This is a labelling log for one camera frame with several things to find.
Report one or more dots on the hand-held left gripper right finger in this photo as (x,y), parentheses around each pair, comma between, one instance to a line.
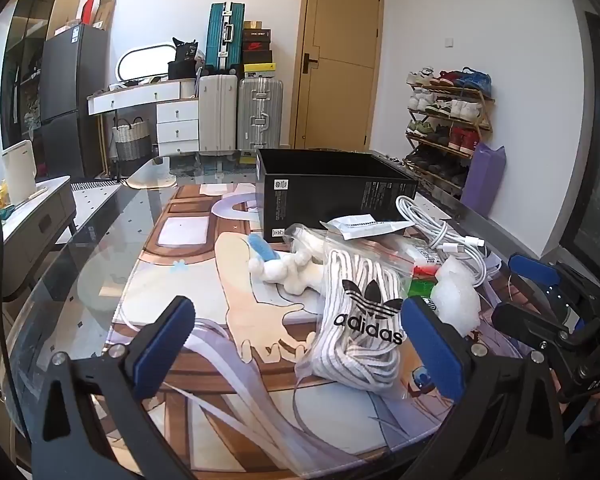
(430,345)

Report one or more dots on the black and red shoe box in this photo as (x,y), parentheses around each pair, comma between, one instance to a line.
(257,52)

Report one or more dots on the wooden shoe rack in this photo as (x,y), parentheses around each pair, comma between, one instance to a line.
(482,110)

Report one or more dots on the black bag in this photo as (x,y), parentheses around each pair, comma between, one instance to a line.
(182,62)

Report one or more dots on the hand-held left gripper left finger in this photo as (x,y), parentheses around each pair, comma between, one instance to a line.
(165,345)

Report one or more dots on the black cardboard box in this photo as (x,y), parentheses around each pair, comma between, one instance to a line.
(330,195)

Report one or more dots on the white drawer unit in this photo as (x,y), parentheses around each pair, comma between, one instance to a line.
(177,130)

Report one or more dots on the white and blue plush toy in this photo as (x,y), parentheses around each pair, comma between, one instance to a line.
(285,270)

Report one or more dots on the white bubble wrap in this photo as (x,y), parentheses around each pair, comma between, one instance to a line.
(457,290)

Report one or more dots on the dark grey fridge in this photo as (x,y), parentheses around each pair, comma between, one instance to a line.
(70,90)

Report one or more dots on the brown cardboard box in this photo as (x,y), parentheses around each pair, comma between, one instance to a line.
(252,25)

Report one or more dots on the white electric kettle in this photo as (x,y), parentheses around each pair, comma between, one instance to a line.
(20,172)

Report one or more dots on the clear bag of white shoelaces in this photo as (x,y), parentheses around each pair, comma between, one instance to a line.
(355,320)

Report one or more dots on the purple bag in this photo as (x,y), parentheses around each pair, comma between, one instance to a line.
(485,180)

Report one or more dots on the rows of assorted sneakers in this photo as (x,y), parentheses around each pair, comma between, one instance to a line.
(445,110)

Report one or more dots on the dark glass cabinet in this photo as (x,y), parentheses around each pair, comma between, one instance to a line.
(27,50)

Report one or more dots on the printed desk mat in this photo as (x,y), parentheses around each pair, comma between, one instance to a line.
(205,270)

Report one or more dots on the grey side cabinet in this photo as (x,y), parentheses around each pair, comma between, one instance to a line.
(35,230)

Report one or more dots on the yellow cloth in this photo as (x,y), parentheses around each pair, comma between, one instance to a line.
(0,197)

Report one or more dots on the dark glass sliding door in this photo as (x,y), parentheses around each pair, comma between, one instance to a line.
(592,160)

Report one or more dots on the white vanity desk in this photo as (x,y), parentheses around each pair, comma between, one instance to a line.
(135,97)

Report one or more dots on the green packet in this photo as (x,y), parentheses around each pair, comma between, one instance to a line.
(422,287)

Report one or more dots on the silver suitcase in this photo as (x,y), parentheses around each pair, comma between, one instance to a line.
(260,115)

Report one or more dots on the teal suitcase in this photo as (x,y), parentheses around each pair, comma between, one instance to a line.
(222,35)

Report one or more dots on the flat cardboard carton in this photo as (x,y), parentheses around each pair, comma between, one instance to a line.
(105,12)

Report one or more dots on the white suitcase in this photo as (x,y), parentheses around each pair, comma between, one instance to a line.
(217,115)

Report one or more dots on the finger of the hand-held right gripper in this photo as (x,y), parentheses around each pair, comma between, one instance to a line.
(525,321)
(530,266)

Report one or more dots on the woven laundry basket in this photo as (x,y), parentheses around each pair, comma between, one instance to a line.
(131,140)

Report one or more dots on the oval lit mirror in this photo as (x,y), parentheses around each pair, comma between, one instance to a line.
(145,62)

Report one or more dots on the tan wooden door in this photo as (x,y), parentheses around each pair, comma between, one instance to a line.
(340,60)

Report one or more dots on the yellow and black shoe box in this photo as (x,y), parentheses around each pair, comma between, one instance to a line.
(259,71)

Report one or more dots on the red and white packet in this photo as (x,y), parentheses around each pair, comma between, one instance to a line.
(425,257)

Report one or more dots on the white labelled pouch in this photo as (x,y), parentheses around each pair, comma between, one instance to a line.
(365,225)

